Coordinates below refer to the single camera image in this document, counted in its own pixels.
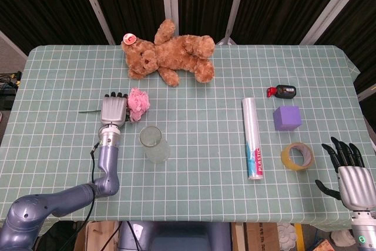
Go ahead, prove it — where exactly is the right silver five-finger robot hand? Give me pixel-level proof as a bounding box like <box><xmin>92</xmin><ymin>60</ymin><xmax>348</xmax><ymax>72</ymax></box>
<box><xmin>315</xmin><ymin>136</ymin><xmax>376</xmax><ymax>212</ymax></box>

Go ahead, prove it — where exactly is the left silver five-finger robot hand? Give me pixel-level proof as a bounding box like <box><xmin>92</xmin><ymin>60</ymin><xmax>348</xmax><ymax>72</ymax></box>
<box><xmin>100</xmin><ymin>91</ymin><xmax>132</xmax><ymax>129</ymax></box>

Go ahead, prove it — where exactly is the pink artificial flower bouquet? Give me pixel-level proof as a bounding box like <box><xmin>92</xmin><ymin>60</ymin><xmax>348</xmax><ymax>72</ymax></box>
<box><xmin>78</xmin><ymin>87</ymin><xmax>151</xmax><ymax>123</ymax></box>

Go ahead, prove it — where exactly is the clear plastic cup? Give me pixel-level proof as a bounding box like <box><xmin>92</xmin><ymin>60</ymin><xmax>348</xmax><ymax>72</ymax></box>
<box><xmin>139</xmin><ymin>125</ymin><xmax>171</xmax><ymax>164</ymax></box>

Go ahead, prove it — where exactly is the yellowish packing tape roll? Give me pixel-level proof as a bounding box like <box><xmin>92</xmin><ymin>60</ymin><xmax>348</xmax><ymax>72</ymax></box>
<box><xmin>280</xmin><ymin>142</ymin><xmax>315</xmax><ymax>172</ymax></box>

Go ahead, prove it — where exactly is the round pink hang tag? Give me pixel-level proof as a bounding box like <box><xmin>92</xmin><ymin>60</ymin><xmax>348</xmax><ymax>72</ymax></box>
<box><xmin>122</xmin><ymin>32</ymin><xmax>137</xmax><ymax>45</ymax></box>

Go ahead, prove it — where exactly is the pale pink cloth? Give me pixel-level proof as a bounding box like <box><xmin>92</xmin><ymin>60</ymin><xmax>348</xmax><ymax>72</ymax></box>
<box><xmin>277</xmin><ymin>223</ymin><xmax>298</xmax><ymax>250</ymax></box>

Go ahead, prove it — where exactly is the brown plush teddy bear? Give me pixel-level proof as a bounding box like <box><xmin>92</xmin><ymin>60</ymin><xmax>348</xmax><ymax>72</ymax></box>
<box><xmin>121</xmin><ymin>18</ymin><xmax>217</xmax><ymax>88</ymax></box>

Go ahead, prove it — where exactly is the purple foam cube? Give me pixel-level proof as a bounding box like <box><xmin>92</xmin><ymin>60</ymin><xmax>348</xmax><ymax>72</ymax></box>
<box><xmin>273</xmin><ymin>105</ymin><xmax>303</xmax><ymax>132</ymax></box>

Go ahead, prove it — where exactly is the green grid tablecloth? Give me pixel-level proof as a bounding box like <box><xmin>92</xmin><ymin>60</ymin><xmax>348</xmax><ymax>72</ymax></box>
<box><xmin>0</xmin><ymin>44</ymin><xmax>376</xmax><ymax>228</ymax></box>

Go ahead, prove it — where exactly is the brown cardboard box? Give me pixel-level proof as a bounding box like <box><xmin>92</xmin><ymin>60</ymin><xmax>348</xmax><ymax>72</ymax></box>
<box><xmin>73</xmin><ymin>220</ymin><xmax>120</xmax><ymax>251</ymax></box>
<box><xmin>243</xmin><ymin>222</ymin><xmax>280</xmax><ymax>251</ymax></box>

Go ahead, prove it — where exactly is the plastic wrap roll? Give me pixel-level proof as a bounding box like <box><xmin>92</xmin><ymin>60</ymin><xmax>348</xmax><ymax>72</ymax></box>
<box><xmin>241</xmin><ymin>96</ymin><xmax>264</xmax><ymax>182</ymax></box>

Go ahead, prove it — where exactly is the black and red small gadget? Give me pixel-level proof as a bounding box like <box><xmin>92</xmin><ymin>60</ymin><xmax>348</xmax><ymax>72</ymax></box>
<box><xmin>266</xmin><ymin>84</ymin><xmax>297</xmax><ymax>100</ymax></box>

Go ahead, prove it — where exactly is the dark pleated curtain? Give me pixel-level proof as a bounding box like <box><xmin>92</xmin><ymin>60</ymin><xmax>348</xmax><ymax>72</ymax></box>
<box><xmin>0</xmin><ymin>0</ymin><xmax>376</xmax><ymax>93</ymax></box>

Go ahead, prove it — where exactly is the wooden board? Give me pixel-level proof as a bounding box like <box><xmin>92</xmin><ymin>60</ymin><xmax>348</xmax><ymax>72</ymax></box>
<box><xmin>231</xmin><ymin>222</ymin><xmax>244</xmax><ymax>251</ymax></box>

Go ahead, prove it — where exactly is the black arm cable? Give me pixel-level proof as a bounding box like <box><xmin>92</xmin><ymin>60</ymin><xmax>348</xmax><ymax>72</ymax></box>
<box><xmin>89</xmin><ymin>142</ymin><xmax>100</xmax><ymax>222</ymax></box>

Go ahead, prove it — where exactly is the cable bundle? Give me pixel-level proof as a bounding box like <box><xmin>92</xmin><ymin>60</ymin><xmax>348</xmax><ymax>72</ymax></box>
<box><xmin>0</xmin><ymin>71</ymin><xmax>23</xmax><ymax>87</ymax></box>

